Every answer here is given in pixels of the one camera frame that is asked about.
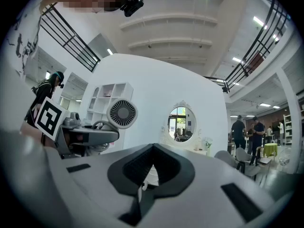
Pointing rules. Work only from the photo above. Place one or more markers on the black metal railing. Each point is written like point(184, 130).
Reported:
point(259, 49)
point(71, 40)

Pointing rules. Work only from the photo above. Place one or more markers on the black head-mounted camera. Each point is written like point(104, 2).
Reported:
point(133, 5)

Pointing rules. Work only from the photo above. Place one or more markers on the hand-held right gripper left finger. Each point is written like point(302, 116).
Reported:
point(123, 177)

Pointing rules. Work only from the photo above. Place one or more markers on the white oval framed mirror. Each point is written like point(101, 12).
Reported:
point(182, 123)

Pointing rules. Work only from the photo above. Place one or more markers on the vase with white flowers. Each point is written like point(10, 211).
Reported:
point(208, 144)

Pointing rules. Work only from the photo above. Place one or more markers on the white cubby shelf unit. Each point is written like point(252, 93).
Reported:
point(104, 98)

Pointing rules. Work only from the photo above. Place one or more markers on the strip ceiling light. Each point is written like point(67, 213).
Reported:
point(109, 51)
point(259, 22)
point(237, 60)

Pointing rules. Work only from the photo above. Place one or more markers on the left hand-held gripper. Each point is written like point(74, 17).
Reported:
point(48, 117)

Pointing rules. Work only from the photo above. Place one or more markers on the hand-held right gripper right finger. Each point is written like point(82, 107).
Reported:
point(175, 174)

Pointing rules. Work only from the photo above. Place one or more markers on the white printed shirt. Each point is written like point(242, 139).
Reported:
point(22, 46)

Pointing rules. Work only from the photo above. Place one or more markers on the white open shelf rack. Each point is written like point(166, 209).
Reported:
point(287, 129)

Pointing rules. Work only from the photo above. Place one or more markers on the wooden frame chair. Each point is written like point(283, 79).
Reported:
point(264, 159)

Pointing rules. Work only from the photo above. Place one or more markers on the person's left forearm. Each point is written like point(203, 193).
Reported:
point(31, 133)

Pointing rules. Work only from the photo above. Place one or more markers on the grey upholstered chair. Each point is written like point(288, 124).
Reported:
point(251, 171)
point(243, 154)
point(224, 157)

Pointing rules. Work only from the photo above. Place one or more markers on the black wall speaker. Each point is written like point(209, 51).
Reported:
point(225, 90)

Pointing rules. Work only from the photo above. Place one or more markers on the yellow-green round table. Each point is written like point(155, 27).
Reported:
point(270, 149)

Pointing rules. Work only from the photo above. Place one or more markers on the white vanity table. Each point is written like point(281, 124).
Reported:
point(190, 149)

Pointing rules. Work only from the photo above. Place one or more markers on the white hair dryer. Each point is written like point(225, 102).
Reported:
point(122, 113)

